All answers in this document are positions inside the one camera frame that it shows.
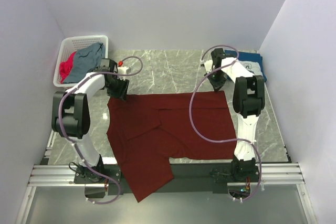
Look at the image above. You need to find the folded blue t shirt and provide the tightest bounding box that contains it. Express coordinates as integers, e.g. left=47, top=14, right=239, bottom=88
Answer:
left=221, top=50, right=267, bottom=82

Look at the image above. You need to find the purple cable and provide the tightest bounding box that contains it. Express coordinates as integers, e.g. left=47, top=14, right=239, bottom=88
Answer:
left=189, top=45, right=263, bottom=205
left=59, top=56, right=144, bottom=205

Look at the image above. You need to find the grey blue t shirt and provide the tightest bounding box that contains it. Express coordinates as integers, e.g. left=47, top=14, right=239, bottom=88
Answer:
left=63, top=42, right=106, bottom=84

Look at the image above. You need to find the pink red t shirt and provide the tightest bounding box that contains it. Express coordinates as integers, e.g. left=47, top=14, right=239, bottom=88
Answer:
left=59, top=51, right=76, bottom=84

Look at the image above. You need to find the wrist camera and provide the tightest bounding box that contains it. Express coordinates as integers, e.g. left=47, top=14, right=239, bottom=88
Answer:
left=201, top=60, right=213, bottom=73
left=118, top=61, right=131, bottom=78

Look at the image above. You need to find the dark red t shirt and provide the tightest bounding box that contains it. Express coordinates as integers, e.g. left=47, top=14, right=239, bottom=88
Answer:
left=106, top=90, right=236, bottom=203

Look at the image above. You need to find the white plastic laundry basket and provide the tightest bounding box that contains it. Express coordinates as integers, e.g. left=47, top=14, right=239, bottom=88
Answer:
left=53, top=35, right=109, bottom=88

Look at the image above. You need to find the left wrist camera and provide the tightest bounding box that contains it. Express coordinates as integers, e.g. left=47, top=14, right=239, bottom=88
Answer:
left=118, top=61, right=131, bottom=78

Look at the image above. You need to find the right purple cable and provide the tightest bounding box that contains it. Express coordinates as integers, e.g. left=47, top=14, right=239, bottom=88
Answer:
left=189, top=45, right=263, bottom=205

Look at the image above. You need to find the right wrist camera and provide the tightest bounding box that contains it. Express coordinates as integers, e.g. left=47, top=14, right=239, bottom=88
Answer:
left=201, top=60, right=213, bottom=73

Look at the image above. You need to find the black base beam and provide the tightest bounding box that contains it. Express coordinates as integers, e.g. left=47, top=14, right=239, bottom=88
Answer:
left=74, top=162, right=259, bottom=201

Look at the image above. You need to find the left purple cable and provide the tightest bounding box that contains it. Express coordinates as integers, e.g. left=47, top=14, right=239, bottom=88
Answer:
left=59, top=56, right=144, bottom=205

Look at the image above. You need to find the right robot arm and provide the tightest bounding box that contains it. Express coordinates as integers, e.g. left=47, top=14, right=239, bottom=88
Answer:
left=205, top=48, right=265, bottom=181

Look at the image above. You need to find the aluminium rail frame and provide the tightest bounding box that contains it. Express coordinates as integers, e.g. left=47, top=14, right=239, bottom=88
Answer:
left=17, top=163, right=318, bottom=223

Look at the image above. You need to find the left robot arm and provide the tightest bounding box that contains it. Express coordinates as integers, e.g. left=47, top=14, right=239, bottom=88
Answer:
left=51, top=59, right=130, bottom=176

